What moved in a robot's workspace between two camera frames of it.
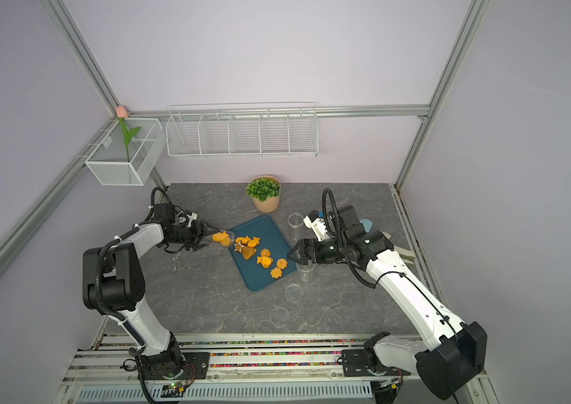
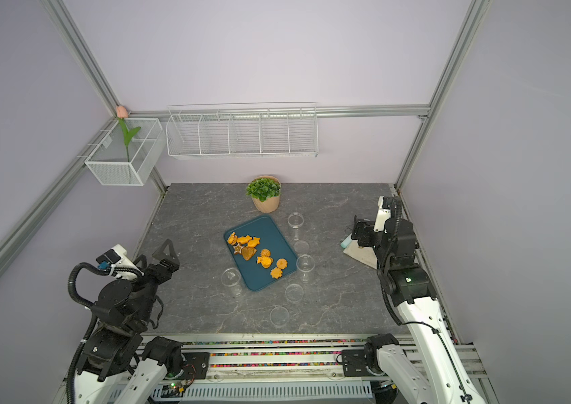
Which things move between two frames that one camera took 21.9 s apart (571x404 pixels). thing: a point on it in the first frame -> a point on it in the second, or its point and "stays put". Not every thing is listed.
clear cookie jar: x=295 y=220 stays put
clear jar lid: x=279 y=316 stays put
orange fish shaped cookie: x=264 y=261 stays put
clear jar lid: x=294 y=292 stays put
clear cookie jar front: x=224 y=237 -> x=232 y=277
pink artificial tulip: x=122 y=113 stays put
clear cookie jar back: x=305 y=269 stays put
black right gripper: x=304 y=252 -> x=367 y=230
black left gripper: x=200 y=233 -> x=165 y=273
